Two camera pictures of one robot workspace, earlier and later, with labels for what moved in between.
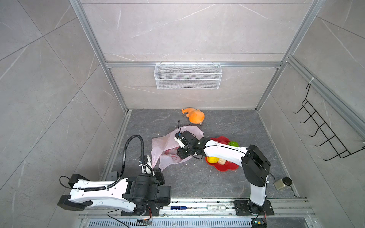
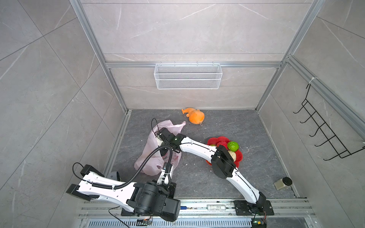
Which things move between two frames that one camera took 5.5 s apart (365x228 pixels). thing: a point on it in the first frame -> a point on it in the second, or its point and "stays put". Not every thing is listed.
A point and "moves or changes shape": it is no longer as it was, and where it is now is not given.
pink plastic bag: x=164 y=148 moves or changes shape
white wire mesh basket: x=188 y=76 stays put
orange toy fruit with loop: x=196 y=116 stays put
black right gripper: x=180 y=154 -> x=160 y=152
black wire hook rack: x=341 y=150 stays put
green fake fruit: x=233 y=144 stays put
